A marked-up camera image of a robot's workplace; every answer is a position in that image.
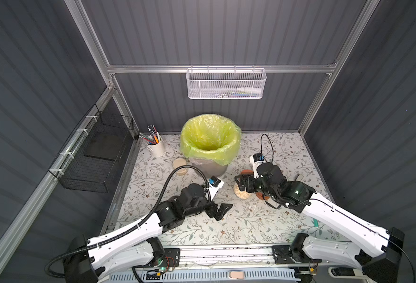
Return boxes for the grey bin with green bag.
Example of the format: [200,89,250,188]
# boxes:
[180,114,242,177]

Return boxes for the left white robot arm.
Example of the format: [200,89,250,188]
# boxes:
[62,177,232,283]

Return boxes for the oatmeal jar with beige lid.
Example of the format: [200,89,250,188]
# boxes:
[173,158,188,176]

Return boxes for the white pen cup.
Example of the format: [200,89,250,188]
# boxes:
[147,139,165,158]

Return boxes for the pens in cup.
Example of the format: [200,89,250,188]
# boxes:
[138,125,160,145]

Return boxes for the white tube in basket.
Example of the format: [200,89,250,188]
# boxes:
[237,87,263,95]

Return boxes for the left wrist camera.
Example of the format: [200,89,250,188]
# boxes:
[208,176,224,200]

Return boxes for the black corrugated cable conduit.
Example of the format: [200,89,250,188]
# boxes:
[44,165,210,278]

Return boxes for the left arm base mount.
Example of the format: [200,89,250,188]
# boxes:
[144,248,181,269]

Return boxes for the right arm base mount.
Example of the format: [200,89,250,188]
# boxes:
[272,244,313,264]

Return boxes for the white wire wall basket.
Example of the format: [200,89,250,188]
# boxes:
[185,68,267,100]

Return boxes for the black wire side basket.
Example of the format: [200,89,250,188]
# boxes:
[49,102,134,193]

